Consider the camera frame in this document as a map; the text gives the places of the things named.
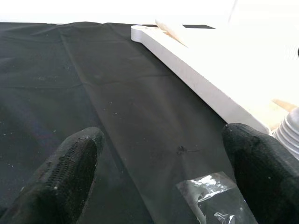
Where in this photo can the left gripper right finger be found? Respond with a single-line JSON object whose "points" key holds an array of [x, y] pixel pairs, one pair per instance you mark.
{"points": [[268, 182]]}

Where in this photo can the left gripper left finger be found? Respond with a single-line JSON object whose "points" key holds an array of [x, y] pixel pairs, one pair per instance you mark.
{"points": [[58, 182]]}

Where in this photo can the white plastic table leg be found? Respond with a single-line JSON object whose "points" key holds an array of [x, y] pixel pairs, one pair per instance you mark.
{"points": [[171, 32], [288, 137]]}

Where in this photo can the white plastic children table top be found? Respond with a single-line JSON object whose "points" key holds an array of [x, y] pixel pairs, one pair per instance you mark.
{"points": [[187, 65]]}

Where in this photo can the black tablecloth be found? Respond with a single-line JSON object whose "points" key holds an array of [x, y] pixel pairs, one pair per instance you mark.
{"points": [[116, 93]]}

